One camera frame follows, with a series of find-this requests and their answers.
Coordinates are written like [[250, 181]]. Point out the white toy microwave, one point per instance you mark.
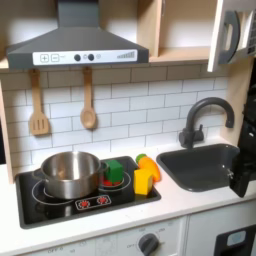
[[220, 36]]

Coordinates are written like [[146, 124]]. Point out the grey range hood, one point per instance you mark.
[[76, 40]]

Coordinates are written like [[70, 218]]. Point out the wooden slotted spatula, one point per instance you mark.
[[38, 123]]

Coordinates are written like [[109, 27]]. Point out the black toy stove top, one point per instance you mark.
[[36, 210]]

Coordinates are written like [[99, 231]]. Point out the yellow toy block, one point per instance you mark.
[[143, 182]]

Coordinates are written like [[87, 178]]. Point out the dark grey tap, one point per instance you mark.
[[191, 131]]

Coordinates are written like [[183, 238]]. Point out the wooden wall cabinet shelf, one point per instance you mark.
[[150, 26]]

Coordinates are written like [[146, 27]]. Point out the wooden spoon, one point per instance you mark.
[[88, 117]]

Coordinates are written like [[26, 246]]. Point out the black oven door panel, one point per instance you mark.
[[222, 248]]

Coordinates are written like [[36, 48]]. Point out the grey oven knob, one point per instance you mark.
[[148, 244]]

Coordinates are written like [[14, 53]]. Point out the green toy block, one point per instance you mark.
[[114, 170]]

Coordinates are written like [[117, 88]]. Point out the dark grey sink basin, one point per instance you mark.
[[200, 168]]

